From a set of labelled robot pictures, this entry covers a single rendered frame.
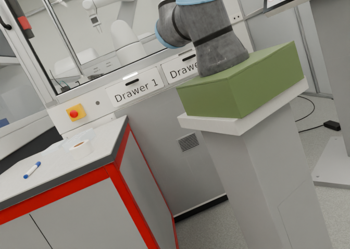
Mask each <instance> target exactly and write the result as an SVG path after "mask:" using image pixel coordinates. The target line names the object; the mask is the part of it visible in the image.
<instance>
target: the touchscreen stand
mask: <svg viewBox="0 0 350 249"><path fill-rule="evenodd" d="M309 4H310V8H311V12H312V16H313V19H314V23H315V27H316V31H317V36H318V40H319V44H320V48H321V52H322V56H323V60H324V64H325V67H326V71H327V75H328V79H329V83H330V87H331V91H332V95H333V99H334V103H335V107H336V112H337V116H338V119H339V123H340V127H341V131H342V135H343V136H331V137H330V139H329V141H328V143H327V145H326V147H325V149H324V151H323V152H322V154H321V156H320V158H319V160H318V162H317V164H316V166H315V168H314V170H313V171H312V173H311V177H312V180H313V183H314V185H317V186H326V187H331V188H339V189H348V190H350V0H309Z"/></svg>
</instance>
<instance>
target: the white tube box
mask: <svg viewBox="0 0 350 249"><path fill-rule="evenodd" d="M95 136H96V134H95V132H94V130H93V129H92V128H91V129H88V130H86V131H83V132H81V133H78V134H76V135H75V136H73V137H72V138H71V139H69V140H68V141H67V142H65V143H64V144H63V145H62V147H63V148H64V150H65V152H66V153H68V152H70V150H69V149H70V148H71V147H72V146H74V145H76V144H77V143H79V142H82V141H84V140H91V139H92V138H94V137H95Z"/></svg>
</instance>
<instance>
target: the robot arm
mask: <svg viewBox="0 0 350 249"><path fill-rule="evenodd" d="M158 13H159V19H158V20H157V21H156V24H155V35H156V37H157V39H158V41H159V42H160V43H161V44H162V45H163V46H165V47H167V48H170V49H176V48H181V47H184V46H185V45H187V44H188V43H190V42H193V45H194V47H195V50H196V61H197V71H198V74H199V76H200V78H202V77H207V76H211V75H213V74H216V73H219V72H222V71H224V70H227V69H229V68H231V67H233V66H236V65H238V64H240V63H242V62H243V61H245V60H247V59H248V58H249V53H248V51H247V49H246V48H245V47H244V46H243V44H242V43H241V41H240V40H239V39H238V37H237V36H236V35H235V33H234V31H233V28H232V26H231V22H230V19H229V16H228V14H227V11H226V8H225V6H224V3H223V0H161V1H160V2H159V4H158Z"/></svg>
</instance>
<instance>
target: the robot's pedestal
mask: <svg viewBox="0 0 350 249"><path fill-rule="evenodd" d="M308 88H309V86H308V83H307V79H306V76H305V75H304V78H303V79H302V80H300V81H298V82H297V83H296V84H294V85H293V86H291V87H290V88H288V89H286V90H285V91H283V92H282V93H280V94H279V95H277V96H276V97H274V98H273V99H271V100H270V101H268V102H267V103H265V104H263V105H262V106H260V107H259V108H257V109H256V110H254V111H253V112H251V113H250V114H248V115H247V116H245V117H244V118H242V119H238V118H219V117H200V116H187V114H186V112H185V113H183V114H181V115H180V116H178V117H177V119H178V121H179V123H180V126H181V127H182V128H188V129H195V130H200V131H201V133H202V135H203V138H204V140H205V143H206V145H207V148H208V150H209V153H210V155H211V158H212V160H213V162H214V165H215V167H216V170H217V173H218V175H219V177H220V180H221V182H222V185H223V187H224V190H225V192H226V194H227V197H228V199H229V202H230V204H231V207H232V209H233V212H234V214H235V217H236V219H237V221H238V224H239V226H240V229H241V231H242V233H243V236H244V239H245V241H246V244H247V246H248V249H333V247H332V243H331V240H330V237H329V233H328V230H327V226H326V223H325V220H324V217H323V213H322V210H321V207H320V203H319V200H318V196H317V193H316V190H315V186H314V183H313V180H312V177H311V174H310V170H309V167H308V163H307V160H306V156H305V153H304V150H303V146H302V143H301V140H300V137H299V133H298V130H297V126H296V123H295V120H294V116H293V113H292V110H291V106H290V103H289V101H291V100H292V99H294V98H295V97H297V96H298V95H300V94H301V93H303V92H304V91H305V90H307V89H308Z"/></svg>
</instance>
